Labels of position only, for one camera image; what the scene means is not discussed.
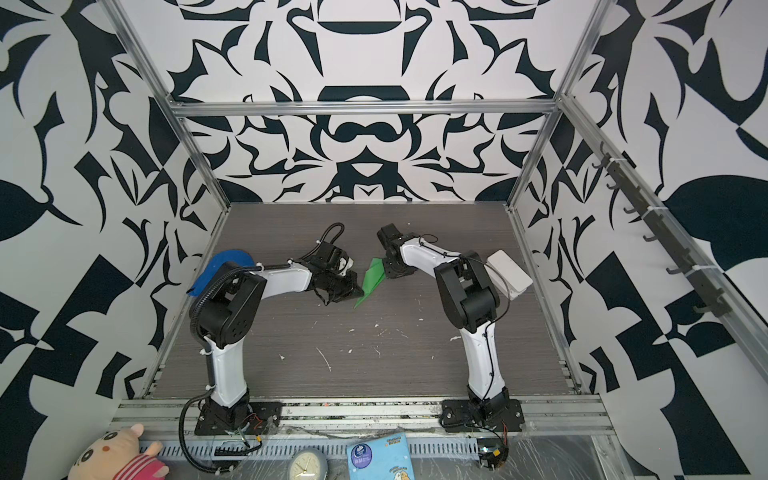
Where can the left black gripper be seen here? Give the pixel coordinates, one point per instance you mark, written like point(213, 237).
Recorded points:
point(353, 293)

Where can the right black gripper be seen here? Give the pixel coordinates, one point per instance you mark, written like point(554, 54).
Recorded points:
point(390, 273)

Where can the green square paper sheet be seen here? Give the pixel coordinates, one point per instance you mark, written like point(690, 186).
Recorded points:
point(373, 277)

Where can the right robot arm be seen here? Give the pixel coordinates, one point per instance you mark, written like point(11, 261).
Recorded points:
point(470, 301)

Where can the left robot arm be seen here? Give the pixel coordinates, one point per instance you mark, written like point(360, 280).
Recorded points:
point(227, 296)

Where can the blue cloth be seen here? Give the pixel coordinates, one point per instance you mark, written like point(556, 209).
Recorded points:
point(239, 258)

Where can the white box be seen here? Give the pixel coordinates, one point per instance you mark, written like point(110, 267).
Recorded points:
point(507, 276)

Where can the blue booklet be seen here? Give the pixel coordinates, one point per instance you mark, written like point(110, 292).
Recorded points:
point(385, 458)

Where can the round clock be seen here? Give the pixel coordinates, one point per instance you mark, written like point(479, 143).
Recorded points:
point(308, 464)

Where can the small electronics board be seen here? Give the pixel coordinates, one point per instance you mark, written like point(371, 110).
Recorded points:
point(492, 453)

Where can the plush toy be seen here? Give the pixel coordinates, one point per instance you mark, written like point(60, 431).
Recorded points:
point(116, 455)

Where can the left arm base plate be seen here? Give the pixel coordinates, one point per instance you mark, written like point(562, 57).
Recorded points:
point(254, 418)

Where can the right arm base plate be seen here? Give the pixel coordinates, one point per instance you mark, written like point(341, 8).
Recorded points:
point(496, 414)

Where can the white cable duct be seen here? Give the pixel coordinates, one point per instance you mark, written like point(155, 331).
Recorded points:
point(285, 448)

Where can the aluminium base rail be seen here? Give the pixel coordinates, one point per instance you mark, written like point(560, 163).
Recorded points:
point(344, 417)

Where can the black hook rail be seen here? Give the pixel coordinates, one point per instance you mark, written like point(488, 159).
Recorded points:
point(658, 219)

